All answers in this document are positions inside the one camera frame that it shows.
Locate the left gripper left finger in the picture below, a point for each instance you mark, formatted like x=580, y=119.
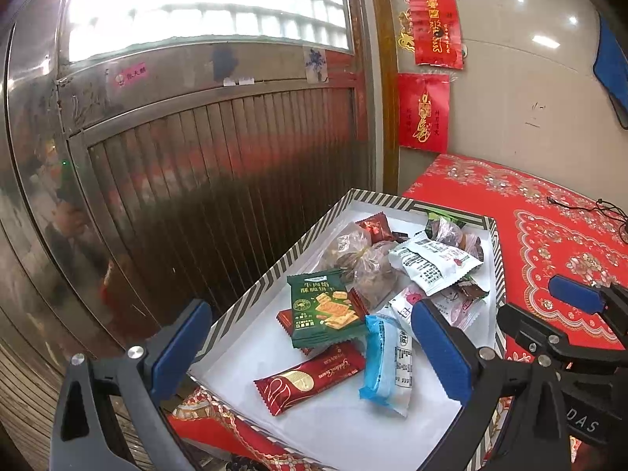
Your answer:
x=152, y=372

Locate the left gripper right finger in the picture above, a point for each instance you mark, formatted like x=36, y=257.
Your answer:
x=476, y=378

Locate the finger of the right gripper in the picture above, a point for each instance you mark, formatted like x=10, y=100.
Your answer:
x=538, y=337
x=610, y=303

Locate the white strawberry snack packet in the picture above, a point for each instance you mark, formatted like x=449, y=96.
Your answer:
x=459, y=304

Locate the clear bag of brown snacks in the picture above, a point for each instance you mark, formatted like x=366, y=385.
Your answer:
x=365, y=266

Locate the blue white snack packet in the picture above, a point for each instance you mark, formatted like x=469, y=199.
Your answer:
x=388, y=373

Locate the red floral tablecloth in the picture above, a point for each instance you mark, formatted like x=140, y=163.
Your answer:
x=538, y=239

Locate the white green-print snack packet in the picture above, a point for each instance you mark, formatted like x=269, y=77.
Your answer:
x=431, y=265

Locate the dark red gold snack bar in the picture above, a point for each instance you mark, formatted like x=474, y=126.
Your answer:
x=293, y=386

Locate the clear wrapped dark candies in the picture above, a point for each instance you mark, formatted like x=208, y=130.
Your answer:
x=450, y=232

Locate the green cracker packet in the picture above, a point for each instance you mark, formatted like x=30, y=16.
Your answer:
x=331, y=277

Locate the small red candy packet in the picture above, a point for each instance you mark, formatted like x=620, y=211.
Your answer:
x=378, y=228

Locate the metal door with window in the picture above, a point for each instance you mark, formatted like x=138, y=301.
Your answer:
x=159, y=151

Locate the blue cloth on wall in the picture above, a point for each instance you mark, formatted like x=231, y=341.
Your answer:
x=610, y=69

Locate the lower red wall envelope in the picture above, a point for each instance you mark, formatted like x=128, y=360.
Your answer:
x=424, y=111

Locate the upper red wall decoration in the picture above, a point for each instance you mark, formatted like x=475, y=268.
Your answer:
x=431, y=30

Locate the wooden door frame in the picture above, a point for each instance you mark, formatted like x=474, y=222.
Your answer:
x=390, y=109

